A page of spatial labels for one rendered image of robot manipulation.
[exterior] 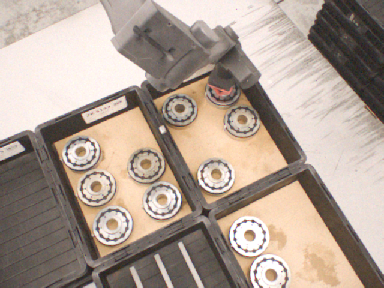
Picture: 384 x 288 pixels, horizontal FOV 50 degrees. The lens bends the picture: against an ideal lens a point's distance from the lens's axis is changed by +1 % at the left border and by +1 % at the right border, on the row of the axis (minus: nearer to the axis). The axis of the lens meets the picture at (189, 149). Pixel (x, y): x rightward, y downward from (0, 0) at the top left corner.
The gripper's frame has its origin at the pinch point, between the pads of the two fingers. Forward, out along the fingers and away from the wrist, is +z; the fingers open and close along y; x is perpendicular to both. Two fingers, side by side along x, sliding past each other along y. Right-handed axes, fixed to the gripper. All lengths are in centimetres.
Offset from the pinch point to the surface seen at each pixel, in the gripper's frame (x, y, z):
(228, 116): -5.2, -7.3, 1.3
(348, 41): -32, 72, 47
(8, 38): 133, 23, 86
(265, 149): -18.4, -10.8, 4.3
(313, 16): -13, 113, 87
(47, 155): 31, -41, -5
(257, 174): -19.1, -18.6, 4.3
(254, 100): -9.8, 0.2, 0.4
